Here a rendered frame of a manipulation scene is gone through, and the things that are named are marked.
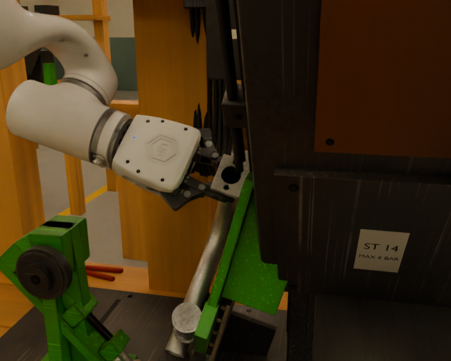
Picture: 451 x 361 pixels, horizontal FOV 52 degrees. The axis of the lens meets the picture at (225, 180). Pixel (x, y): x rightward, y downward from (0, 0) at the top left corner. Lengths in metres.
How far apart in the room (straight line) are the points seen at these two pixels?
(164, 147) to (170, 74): 0.29
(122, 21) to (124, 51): 0.70
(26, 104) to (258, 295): 0.40
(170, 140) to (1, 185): 0.58
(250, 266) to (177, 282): 0.49
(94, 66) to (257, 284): 0.38
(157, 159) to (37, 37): 0.21
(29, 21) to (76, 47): 0.09
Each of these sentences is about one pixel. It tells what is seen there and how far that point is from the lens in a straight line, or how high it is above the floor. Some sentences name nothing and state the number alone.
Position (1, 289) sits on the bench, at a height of 0.88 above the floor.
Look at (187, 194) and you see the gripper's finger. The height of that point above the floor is 1.22.
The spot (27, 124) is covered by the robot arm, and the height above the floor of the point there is 1.30.
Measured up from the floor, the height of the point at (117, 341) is 0.99.
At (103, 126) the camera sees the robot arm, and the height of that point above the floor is 1.30.
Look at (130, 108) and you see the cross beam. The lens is 1.04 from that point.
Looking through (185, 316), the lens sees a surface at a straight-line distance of 0.61.
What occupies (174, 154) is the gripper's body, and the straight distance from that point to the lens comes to 0.63.
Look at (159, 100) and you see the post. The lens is 0.91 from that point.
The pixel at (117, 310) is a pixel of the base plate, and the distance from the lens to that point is 0.98.
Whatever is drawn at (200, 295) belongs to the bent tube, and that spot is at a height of 1.06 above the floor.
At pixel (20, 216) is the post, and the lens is 1.14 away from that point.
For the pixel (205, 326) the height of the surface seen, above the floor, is 1.09.
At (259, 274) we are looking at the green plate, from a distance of 0.56.
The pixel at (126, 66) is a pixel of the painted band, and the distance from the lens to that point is 11.81.
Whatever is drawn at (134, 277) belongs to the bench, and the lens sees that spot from 1.12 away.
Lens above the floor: 1.43
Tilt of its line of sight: 18 degrees down
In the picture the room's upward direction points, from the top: straight up
